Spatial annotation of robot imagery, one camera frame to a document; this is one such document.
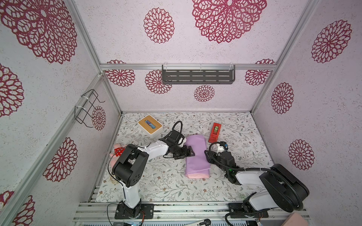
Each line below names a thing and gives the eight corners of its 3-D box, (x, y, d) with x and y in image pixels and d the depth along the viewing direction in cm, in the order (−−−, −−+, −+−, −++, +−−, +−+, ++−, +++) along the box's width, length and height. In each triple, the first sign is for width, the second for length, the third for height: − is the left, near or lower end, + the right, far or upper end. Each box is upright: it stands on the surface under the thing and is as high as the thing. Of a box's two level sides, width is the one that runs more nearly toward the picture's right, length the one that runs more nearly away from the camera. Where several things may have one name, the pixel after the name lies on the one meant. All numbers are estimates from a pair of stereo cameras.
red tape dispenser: (207, 141, 104) (209, 136, 99) (211, 127, 113) (212, 122, 107) (216, 144, 103) (218, 138, 97) (219, 129, 112) (221, 124, 106)
